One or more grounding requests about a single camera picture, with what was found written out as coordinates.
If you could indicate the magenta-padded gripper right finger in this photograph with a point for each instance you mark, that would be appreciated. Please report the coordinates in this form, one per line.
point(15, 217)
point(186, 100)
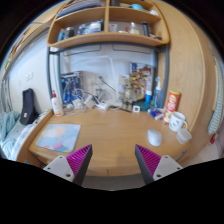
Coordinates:
point(164, 165)

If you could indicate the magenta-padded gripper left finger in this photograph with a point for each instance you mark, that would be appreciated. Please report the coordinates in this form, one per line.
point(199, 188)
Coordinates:
point(63, 165)

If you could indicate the grey white computer mouse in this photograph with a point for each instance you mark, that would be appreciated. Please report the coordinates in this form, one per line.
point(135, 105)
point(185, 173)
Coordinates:
point(154, 137)

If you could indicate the pastel printed mouse pad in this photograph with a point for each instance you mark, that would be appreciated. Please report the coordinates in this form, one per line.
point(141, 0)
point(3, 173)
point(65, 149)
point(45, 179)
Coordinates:
point(59, 137)

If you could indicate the clear plastic food container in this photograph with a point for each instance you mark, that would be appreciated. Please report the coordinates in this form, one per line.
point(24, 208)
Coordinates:
point(183, 136)

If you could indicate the white printed mug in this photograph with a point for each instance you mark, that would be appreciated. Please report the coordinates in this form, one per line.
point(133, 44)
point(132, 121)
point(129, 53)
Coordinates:
point(176, 121)

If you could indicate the plaid bed cover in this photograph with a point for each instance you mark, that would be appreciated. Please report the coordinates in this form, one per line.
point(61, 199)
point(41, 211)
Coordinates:
point(20, 140)

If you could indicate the blue tissue packet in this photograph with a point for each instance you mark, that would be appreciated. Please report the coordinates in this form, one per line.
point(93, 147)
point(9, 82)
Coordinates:
point(155, 113)

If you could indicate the white red-capped lotion bottle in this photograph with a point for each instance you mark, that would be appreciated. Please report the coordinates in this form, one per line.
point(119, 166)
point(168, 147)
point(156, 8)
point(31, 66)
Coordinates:
point(57, 106)

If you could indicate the red chips can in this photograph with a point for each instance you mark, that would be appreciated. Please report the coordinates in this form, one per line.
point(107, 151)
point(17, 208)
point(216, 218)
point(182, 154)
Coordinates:
point(172, 105)

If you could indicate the teal round tin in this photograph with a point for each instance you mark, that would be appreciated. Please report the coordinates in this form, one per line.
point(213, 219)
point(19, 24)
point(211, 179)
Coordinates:
point(145, 107)

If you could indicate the small white cube clock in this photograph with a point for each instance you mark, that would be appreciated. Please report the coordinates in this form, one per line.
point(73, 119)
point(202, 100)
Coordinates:
point(136, 109)

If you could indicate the black bag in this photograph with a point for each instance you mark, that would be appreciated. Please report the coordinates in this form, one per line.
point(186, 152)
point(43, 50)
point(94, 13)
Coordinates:
point(28, 108)

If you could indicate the white charger block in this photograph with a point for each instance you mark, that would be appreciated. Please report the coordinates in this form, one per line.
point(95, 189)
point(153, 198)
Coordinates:
point(90, 102)

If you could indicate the blue spray bottle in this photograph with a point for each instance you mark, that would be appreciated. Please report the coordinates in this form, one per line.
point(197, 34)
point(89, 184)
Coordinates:
point(157, 96)

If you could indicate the teal blanket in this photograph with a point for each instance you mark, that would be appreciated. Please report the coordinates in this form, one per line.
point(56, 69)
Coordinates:
point(8, 123)

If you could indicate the blue tube with white cap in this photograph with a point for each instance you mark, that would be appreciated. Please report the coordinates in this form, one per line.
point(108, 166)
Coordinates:
point(148, 97)

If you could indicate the white power strip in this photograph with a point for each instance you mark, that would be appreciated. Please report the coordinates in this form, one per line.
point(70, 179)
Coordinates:
point(102, 106)

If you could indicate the beige robot model figure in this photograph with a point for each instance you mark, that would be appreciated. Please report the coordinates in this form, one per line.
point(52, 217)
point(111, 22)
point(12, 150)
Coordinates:
point(127, 96)

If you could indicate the blue robot model box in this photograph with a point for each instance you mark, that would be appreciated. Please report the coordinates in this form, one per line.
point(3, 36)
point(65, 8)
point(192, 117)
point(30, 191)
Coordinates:
point(70, 86)

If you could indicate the white wall switch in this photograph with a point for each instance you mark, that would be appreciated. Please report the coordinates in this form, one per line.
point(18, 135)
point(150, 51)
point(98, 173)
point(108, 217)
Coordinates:
point(29, 76)

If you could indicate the wooden wall shelf unit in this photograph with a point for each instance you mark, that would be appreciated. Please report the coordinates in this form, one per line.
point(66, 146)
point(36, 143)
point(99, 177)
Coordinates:
point(106, 36)

